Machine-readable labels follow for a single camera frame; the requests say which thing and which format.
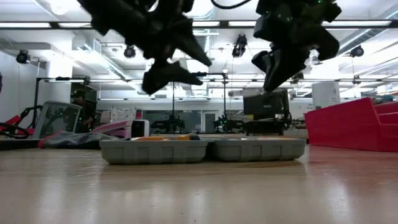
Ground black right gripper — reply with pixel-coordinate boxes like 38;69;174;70
251;0;343;93

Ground white round column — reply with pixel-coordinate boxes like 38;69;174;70
312;81;341;109

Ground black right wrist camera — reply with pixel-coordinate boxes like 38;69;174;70
253;14;277;43

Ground black computer monitor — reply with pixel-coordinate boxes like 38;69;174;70
242;88;290;116

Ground pink flat package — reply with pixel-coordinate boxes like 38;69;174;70
90;120;131;139

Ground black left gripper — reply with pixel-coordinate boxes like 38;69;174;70
77;0;213;96

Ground small white block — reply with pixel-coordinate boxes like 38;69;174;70
129;119;150;139

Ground white frame office chair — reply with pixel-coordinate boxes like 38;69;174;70
32;100;83;140

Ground red plastic bin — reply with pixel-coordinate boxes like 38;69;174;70
303;97;398;152

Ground red black equipment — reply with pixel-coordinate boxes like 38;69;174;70
0;105;43;139

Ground yellow tape measure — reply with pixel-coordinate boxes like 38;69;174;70
133;136;171;142

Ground grey plastic tool case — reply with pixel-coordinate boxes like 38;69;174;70
99;136;307;166

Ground black desk equipment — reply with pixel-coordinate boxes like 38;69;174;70
244;114;295;137

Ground black overhead light bar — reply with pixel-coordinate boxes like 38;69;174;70
0;19;398;30

